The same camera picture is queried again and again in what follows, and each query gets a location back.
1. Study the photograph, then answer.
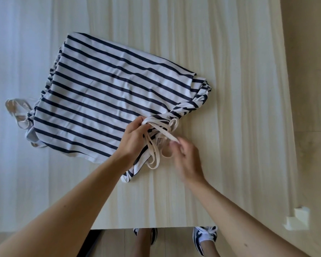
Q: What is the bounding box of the person's right sneaker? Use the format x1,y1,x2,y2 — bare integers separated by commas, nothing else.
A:
192,226,218,256

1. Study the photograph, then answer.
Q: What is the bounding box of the person's left leg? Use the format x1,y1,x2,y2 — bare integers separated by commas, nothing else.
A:
134,228,153,257

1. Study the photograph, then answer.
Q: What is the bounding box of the person's right leg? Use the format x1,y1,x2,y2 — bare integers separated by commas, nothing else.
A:
200,238,221,257

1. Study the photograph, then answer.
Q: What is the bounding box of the person's sneaker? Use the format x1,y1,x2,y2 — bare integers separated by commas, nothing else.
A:
133,228,158,245
192,226,218,256

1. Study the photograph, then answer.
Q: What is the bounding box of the dark table leg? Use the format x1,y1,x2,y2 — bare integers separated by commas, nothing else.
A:
80,230,103,257

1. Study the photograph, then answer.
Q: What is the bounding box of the person's leg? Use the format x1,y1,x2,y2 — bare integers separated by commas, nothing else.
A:
200,238,221,257
134,228,153,257

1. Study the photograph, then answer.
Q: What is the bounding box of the person's left hand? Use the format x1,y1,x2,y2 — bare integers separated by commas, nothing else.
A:
113,116,152,173

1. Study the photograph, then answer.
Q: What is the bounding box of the person's left forearm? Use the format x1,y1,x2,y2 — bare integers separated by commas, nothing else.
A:
0,155,133,257

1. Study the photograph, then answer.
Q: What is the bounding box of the person's right hand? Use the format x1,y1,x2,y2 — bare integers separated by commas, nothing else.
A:
169,137,207,187

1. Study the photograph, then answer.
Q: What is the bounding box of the person's left sneaker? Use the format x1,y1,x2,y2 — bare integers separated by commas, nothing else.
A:
133,228,158,245

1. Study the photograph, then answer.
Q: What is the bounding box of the navy white striped strappy garment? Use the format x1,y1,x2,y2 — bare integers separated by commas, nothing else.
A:
5,32,212,184

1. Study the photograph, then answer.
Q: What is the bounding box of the person's right forearm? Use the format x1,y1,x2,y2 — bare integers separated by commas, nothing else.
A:
182,177,311,257

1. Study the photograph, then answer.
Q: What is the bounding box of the white foam corner protector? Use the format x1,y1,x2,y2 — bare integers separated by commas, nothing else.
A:
283,206,311,231

